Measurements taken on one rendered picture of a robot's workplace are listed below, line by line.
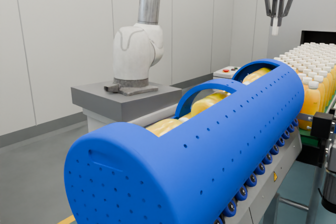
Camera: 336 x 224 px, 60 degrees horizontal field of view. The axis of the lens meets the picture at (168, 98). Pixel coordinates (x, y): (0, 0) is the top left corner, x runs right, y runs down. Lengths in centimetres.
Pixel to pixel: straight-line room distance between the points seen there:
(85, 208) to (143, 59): 76
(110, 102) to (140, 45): 27
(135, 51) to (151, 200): 83
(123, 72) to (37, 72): 230
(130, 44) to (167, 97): 28
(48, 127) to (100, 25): 138
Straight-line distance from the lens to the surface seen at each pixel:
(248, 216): 89
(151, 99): 121
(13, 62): 336
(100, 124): 131
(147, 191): 47
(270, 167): 105
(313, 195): 191
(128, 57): 122
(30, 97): 348
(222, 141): 59
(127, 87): 124
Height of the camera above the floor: 144
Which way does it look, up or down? 18 degrees down
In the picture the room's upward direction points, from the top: straight up
